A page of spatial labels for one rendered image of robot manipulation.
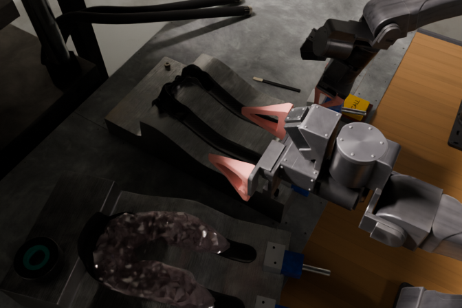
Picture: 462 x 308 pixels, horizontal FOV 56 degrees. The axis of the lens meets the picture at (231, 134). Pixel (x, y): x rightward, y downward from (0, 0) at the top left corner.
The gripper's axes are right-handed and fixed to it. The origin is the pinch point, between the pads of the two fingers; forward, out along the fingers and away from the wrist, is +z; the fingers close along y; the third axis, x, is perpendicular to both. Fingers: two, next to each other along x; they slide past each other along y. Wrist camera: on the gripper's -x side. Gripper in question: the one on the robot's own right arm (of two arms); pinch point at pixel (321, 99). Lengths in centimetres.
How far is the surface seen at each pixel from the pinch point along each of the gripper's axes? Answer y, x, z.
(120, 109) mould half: 16.7, -40.7, 23.3
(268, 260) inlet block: 38.0, 5.7, 7.9
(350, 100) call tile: -13.4, 8.5, 7.0
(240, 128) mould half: 11.0, -12.3, 11.1
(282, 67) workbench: -20.9, -11.3, 16.6
